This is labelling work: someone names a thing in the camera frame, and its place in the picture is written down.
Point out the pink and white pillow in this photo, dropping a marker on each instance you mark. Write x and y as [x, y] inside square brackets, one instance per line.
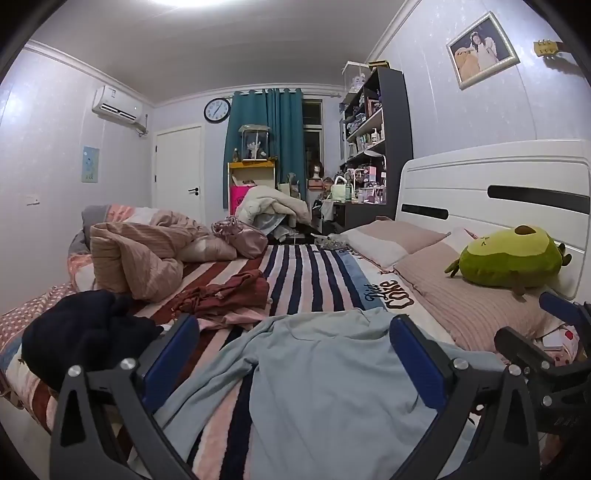
[392, 240]

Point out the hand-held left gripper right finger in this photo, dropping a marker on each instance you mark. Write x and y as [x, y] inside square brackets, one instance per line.
[415, 364]

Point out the glass display case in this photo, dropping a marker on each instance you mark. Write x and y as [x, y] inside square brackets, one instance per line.
[254, 143]

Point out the small blue wall poster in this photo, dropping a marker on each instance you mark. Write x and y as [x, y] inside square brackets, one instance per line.
[91, 165]

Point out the light blue shirt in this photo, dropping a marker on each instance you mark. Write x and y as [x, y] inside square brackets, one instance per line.
[323, 392]

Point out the dark navy garment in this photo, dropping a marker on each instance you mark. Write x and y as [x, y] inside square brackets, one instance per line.
[87, 332]

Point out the white door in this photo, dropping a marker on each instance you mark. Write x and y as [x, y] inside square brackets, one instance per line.
[178, 161]

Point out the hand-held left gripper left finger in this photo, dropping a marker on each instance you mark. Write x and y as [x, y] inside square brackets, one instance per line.
[173, 350]

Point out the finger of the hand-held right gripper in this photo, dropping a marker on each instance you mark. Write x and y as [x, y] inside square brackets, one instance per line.
[561, 307]
[521, 346]

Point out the red garment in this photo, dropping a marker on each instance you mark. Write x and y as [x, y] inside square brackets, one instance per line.
[231, 290]

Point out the teal curtain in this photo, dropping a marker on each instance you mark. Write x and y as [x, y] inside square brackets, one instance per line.
[281, 138]

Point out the yellow shelf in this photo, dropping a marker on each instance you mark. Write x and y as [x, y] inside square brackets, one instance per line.
[251, 165]

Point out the white bed headboard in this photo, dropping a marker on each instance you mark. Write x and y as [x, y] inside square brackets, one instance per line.
[461, 184]

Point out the framed wall picture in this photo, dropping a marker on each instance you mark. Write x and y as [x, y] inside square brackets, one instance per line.
[480, 48]

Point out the green avocado plush toy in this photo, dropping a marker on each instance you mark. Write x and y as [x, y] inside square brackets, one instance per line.
[508, 263]

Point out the round wall clock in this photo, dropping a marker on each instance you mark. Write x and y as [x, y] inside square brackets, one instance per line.
[217, 110]

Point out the white air conditioner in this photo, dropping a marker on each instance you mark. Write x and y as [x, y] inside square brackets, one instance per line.
[115, 104]

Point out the pink satin garment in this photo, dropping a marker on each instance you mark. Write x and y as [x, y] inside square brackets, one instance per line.
[244, 237]

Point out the dark bookshelf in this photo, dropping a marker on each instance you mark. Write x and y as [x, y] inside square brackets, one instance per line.
[395, 138]

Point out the large pink striped pillow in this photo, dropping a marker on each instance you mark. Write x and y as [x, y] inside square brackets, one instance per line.
[461, 304]

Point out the pink dotted bed sheet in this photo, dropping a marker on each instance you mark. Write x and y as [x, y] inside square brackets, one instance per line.
[27, 318]

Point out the dark desk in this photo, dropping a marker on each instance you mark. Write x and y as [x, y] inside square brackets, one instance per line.
[360, 217]

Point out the striped bed blanket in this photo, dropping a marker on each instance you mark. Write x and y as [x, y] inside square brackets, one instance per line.
[300, 281]

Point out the guitar headstock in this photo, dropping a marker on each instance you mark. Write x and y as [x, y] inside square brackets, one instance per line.
[549, 47]

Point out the window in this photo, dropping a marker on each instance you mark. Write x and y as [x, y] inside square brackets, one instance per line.
[312, 134]

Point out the pink striped quilt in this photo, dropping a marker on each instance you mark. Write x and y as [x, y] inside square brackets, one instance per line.
[138, 258]

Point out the mannequin head with wig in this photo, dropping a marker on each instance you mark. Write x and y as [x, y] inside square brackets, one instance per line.
[316, 170]

